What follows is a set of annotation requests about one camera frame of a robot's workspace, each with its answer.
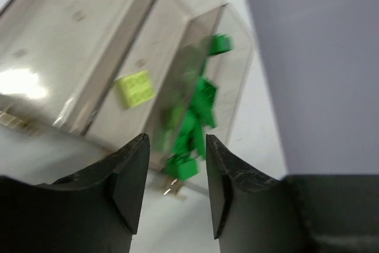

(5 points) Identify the small green lego brick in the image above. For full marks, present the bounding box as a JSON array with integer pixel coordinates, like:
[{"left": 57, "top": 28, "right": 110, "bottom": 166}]
[{"left": 208, "top": 34, "right": 233, "bottom": 56}]

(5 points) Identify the lime square lego brick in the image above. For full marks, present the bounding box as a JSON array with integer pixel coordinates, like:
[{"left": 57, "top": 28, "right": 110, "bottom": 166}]
[{"left": 115, "top": 71, "right": 155, "bottom": 108}]

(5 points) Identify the green lego plate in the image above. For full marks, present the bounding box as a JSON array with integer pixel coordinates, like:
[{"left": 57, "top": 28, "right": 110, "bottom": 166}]
[{"left": 172, "top": 107, "right": 206, "bottom": 159}]

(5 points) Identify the green square lego brick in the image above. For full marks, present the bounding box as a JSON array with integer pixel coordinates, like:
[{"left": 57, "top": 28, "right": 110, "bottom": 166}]
[{"left": 191, "top": 77, "right": 217, "bottom": 129}]

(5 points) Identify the clear three-compartment plastic container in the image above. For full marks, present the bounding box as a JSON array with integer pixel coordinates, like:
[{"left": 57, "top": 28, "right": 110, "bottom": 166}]
[{"left": 1, "top": 0, "right": 254, "bottom": 184}]

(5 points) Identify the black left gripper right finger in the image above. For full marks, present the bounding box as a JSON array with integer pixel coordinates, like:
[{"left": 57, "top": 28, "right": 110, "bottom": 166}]
[{"left": 205, "top": 134, "right": 378, "bottom": 252}]

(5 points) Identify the green curved lego brick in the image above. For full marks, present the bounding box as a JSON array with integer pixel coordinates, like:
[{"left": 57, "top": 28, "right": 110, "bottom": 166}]
[{"left": 164, "top": 154, "right": 199, "bottom": 181}]

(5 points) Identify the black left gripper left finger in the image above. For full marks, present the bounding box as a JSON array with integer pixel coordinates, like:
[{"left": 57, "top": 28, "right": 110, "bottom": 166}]
[{"left": 1, "top": 133, "right": 150, "bottom": 252}]

